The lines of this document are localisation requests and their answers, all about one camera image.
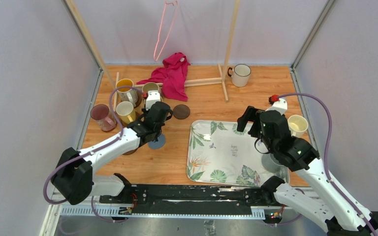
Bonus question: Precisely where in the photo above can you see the blue coaster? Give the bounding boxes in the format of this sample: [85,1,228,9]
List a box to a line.
[148,134,166,149]

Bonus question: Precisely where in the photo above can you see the cream white mug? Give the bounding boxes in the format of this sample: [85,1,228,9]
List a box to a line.
[287,115,309,138]

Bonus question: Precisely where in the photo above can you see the pale yellow mug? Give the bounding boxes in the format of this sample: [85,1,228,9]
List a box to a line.
[116,101,136,124]

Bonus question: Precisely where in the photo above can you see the plain dark brown coaster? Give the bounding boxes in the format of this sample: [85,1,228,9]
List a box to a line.
[123,149,137,155]

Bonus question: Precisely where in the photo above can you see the grey ceramic mug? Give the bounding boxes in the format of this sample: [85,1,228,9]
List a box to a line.
[261,154,286,173]

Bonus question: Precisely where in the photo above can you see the dark wooden coaster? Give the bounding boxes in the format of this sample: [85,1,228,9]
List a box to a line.
[172,104,190,119]

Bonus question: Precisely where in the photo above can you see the glass mug yellow inside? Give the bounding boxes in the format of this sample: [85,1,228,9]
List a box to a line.
[116,79,139,107]

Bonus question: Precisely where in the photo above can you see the beige ceramic mug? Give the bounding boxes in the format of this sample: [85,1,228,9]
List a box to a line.
[142,82,161,97]

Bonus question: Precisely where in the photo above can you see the white enamel mug black rim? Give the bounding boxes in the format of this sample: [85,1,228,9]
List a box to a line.
[227,63,252,88]

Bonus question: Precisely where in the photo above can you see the pink ceramic mug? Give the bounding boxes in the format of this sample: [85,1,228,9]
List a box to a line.
[90,104,117,132]

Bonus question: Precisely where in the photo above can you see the floral white serving tray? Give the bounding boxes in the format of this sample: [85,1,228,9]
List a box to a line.
[186,120,290,187]

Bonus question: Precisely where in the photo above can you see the magenta cloth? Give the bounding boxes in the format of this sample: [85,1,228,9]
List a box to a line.
[137,52,190,102]

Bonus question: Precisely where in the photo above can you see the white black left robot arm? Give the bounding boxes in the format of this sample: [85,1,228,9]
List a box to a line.
[49,101,173,205]

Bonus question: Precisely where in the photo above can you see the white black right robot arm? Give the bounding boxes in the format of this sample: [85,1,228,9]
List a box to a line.
[237,106,378,236]

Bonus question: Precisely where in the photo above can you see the wooden drying rack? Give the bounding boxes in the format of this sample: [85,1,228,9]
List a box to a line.
[64,0,240,102]

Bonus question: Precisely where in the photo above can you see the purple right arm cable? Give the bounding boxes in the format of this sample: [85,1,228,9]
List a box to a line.
[277,92,378,236]

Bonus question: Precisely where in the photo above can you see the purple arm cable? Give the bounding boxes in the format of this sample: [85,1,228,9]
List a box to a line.
[43,86,147,224]
[277,92,378,236]

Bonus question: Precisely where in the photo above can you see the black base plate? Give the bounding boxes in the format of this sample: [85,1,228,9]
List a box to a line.
[99,184,282,216]

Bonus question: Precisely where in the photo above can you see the pink wire hanger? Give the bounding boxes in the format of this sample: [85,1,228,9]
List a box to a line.
[153,0,179,62]

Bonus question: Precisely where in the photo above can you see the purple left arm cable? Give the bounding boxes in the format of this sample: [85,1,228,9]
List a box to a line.
[43,86,147,224]

